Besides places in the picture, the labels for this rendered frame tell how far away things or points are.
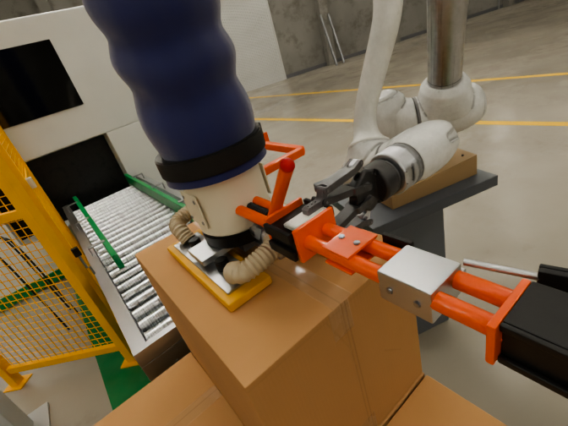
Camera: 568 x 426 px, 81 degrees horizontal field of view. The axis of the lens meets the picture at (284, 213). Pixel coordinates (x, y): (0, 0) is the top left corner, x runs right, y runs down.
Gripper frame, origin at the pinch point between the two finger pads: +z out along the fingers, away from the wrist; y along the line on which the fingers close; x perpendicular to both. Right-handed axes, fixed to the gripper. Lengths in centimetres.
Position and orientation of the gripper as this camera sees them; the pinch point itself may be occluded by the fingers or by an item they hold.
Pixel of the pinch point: (308, 229)
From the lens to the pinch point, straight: 54.8
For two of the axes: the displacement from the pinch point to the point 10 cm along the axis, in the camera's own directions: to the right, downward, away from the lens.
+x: -6.0, -2.3, 7.7
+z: -7.6, 4.8, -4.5
